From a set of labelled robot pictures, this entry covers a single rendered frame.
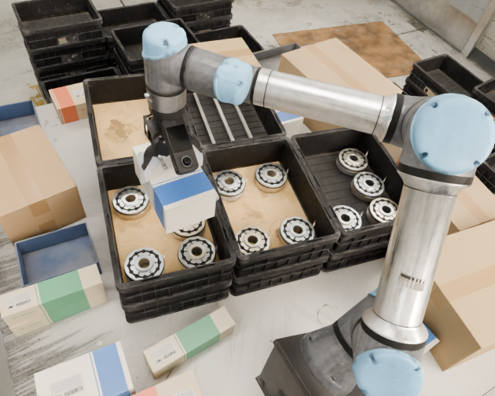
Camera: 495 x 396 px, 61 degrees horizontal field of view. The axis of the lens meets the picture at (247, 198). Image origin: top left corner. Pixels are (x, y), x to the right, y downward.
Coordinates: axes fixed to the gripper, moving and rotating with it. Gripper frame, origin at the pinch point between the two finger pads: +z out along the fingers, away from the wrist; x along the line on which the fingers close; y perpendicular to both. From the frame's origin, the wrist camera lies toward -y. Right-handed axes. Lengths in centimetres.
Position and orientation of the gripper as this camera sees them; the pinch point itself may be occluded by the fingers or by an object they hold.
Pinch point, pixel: (173, 177)
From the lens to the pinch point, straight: 99.0
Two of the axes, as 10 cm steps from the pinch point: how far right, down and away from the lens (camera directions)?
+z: -1.1, 6.2, 7.8
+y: -4.8, -7.2, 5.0
